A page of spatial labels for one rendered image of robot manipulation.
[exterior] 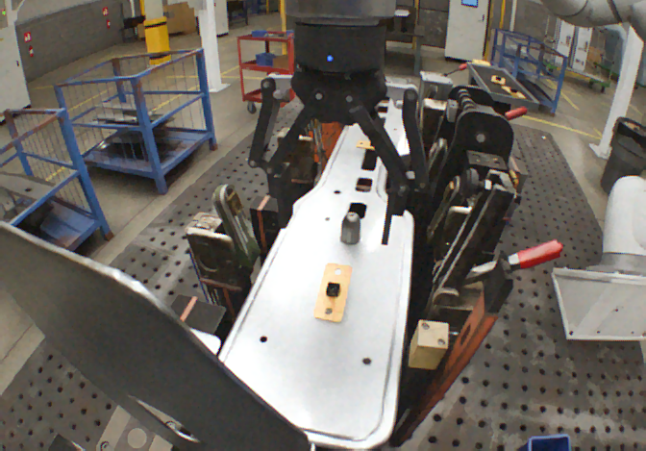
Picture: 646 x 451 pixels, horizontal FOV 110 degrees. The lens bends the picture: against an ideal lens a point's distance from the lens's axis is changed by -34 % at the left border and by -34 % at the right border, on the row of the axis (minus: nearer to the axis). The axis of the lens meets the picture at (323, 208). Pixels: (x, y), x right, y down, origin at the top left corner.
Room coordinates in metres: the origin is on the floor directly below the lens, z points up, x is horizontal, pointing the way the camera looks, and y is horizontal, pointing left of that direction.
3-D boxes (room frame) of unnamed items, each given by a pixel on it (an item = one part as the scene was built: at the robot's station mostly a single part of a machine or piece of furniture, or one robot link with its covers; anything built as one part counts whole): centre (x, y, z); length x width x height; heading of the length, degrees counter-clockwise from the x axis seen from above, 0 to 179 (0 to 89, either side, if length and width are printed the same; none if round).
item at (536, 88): (4.76, -3.23, 0.47); 1.20 x 0.80 x 0.95; 163
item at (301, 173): (0.73, 0.06, 0.87); 0.12 x 0.09 x 0.35; 76
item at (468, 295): (0.25, -0.18, 0.88); 0.07 x 0.06 x 0.35; 76
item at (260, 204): (0.52, 0.11, 0.84); 0.11 x 0.08 x 0.29; 76
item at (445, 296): (0.24, -0.15, 1.06); 0.03 x 0.01 x 0.03; 76
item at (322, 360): (0.76, -0.12, 1.00); 1.38 x 0.22 x 0.02; 166
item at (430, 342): (0.18, -0.12, 0.88); 0.04 x 0.04 x 0.36; 76
